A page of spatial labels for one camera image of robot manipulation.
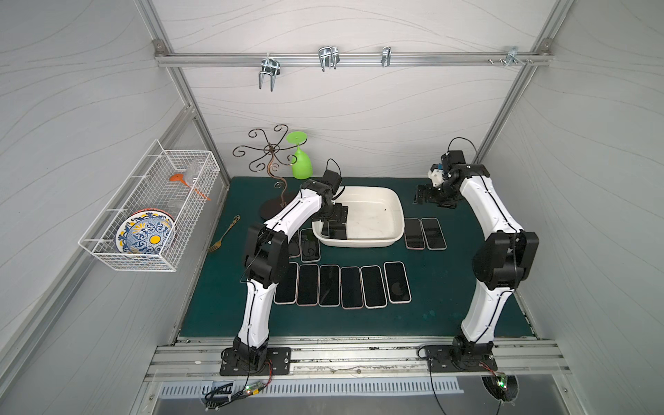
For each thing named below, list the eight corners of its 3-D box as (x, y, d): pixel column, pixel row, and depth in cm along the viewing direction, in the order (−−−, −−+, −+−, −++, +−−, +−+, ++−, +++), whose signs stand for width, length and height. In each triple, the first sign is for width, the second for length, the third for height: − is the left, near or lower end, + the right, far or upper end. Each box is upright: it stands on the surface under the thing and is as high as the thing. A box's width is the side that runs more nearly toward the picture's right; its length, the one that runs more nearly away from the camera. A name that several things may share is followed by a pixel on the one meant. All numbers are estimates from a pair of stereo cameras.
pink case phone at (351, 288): (340, 309, 86) (340, 307, 84) (340, 269, 95) (340, 266, 93) (363, 309, 86) (364, 307, 84) (361, 269, 95) (361, 266, 93)
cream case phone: (362, 309, 85) (362, 306, 83) (359, 267, 95) (360, 264, 93) (386, 309, 85) (387, 306, 83) (382, 267, 95) (382, 265, 93)
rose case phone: (295, 306, 86) (294, 304, 84) (299, 266, 95) (299, 264, 94) (318, 306, 86) (318, 304, 84) (320, 266, 95) (320, 264, 94)
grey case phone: (425, 250, 101) (428, 245, 98) (418, 223, 110) (421, 217, 107) (443, 250, 101) (446, 245, 98) (435, 223, 110) (438, 217, 107)
